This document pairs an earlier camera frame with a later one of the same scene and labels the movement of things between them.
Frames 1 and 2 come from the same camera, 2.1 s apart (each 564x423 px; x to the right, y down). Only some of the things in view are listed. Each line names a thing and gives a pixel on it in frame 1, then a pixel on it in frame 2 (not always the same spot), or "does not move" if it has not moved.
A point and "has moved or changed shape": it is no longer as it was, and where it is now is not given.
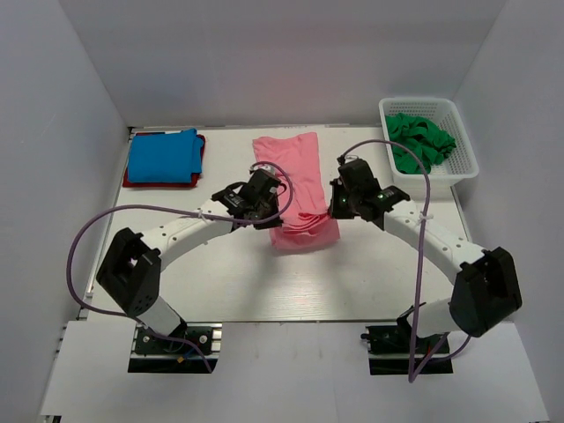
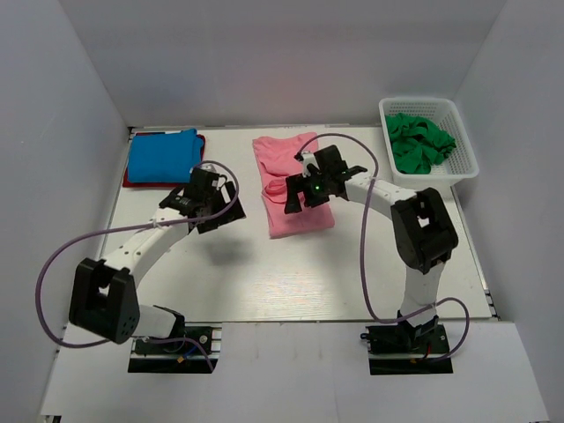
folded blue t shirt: x=159 y=158 does not move
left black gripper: x=274 y=201 → x=231 y=211
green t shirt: x=430 y=144 does not move
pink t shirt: x=307 y=221 has moved or changed shape
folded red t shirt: x=194 y=177 does not move
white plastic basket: x=436 y=129 does not move
